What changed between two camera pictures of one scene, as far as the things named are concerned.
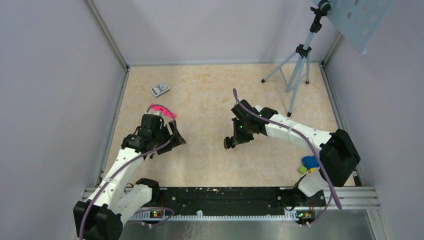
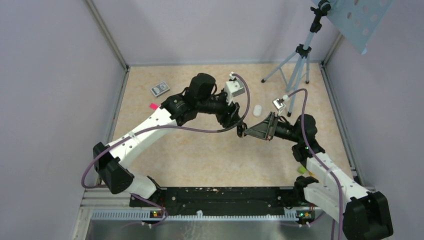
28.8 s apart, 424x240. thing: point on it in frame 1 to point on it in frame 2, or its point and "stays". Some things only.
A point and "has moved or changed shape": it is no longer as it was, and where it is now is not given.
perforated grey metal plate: (357, 20) stays
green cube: (302, 170) stays
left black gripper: (175, 138) to (231, 120)
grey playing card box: (160, 89) stays
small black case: (229, 143) has moved or changed shape
